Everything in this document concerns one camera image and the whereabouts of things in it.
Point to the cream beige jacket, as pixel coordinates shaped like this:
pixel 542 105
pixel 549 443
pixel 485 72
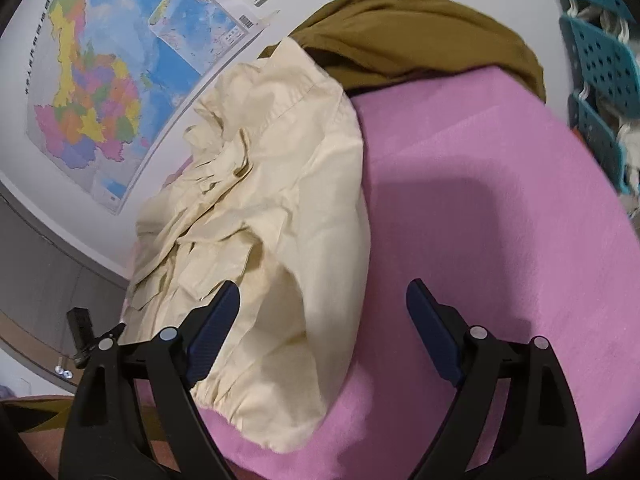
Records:
pixel 272 201

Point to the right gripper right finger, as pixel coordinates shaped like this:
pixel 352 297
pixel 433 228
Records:
pixel 513 415

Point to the olive brown garment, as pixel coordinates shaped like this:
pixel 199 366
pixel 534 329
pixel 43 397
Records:
pixel 368 45

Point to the colourful wall map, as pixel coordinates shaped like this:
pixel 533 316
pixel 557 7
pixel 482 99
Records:
pixel 108 78

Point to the teal plastic storage rack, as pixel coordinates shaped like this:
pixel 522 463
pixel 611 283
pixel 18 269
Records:
pixel 602 40

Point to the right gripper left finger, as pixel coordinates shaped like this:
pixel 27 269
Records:
pixel 105 437

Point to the pink floral bed sheet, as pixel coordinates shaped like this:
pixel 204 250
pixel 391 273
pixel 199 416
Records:
pixel 473 186

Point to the grey wardrobe door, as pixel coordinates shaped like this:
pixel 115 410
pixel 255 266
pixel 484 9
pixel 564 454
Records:
pixel 42 278

